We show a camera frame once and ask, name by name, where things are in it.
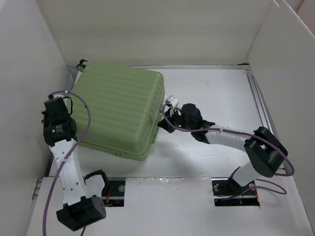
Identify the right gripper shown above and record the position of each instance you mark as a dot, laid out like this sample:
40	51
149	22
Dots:
171	119

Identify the green suitcase blue lining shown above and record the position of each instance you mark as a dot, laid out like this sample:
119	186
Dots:
125	104

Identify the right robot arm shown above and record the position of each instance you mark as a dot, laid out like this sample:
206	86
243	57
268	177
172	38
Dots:
264	150

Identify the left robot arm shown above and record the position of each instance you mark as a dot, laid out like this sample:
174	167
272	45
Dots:
82	195

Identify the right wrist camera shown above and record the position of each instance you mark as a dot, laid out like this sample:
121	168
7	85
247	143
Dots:
172	102

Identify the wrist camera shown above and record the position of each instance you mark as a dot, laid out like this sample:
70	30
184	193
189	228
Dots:
56	94
172	102

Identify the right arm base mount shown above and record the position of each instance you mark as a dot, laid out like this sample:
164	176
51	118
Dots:
226	196

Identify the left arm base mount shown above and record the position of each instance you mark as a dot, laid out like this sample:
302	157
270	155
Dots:
113	194

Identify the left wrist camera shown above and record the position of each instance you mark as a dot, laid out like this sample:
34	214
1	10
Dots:
56	94

